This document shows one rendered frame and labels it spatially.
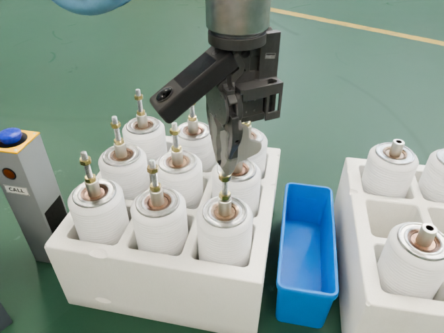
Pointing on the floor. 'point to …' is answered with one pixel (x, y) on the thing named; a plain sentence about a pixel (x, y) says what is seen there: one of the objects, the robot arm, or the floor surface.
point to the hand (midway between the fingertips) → (222, 166)
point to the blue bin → (306, 256)
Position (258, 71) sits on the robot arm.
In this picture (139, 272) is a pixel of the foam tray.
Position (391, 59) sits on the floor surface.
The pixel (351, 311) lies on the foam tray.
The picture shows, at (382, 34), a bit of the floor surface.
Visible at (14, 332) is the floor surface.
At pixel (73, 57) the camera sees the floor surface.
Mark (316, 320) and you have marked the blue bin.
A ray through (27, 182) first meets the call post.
